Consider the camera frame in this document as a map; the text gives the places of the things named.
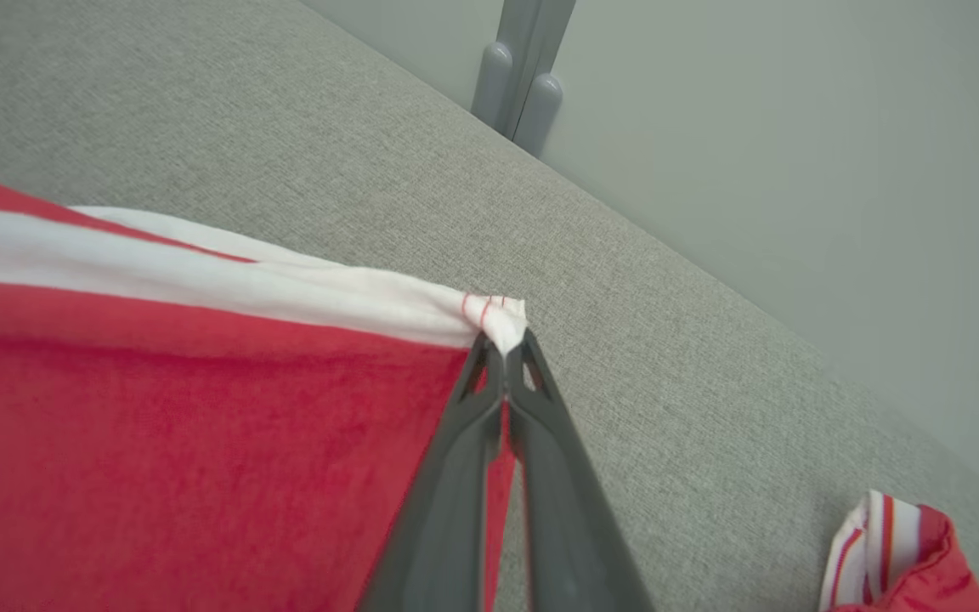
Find grey partition post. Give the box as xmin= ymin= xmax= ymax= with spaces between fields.
xmin=498 ymin=0 xmax=577 ymax=141

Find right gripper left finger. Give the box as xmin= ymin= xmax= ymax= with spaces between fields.
xmin=358 ymin=331 xmax=507 ymax=612

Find red shorts with white stripe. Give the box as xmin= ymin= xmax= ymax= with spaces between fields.
xmin=0 ymin=167 xmax=529 ymax=612

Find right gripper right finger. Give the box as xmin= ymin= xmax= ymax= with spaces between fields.
xmin=502 ymin=330 xmax=656 ymax=612

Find red shirt with white sleeves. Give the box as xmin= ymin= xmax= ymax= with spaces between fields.
xmin=819 ymin=490 xmax=979 ymax=612

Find grey fabric sofa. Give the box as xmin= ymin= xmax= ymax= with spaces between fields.
xmin=0 ymin=0 xmax=979 ymax=612

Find grey rounded post foot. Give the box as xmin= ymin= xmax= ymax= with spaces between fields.
xmin=513 ymin=73 xmax=563 ymax=158
xmin=471 ymin=42 xmax=513 ymax=128

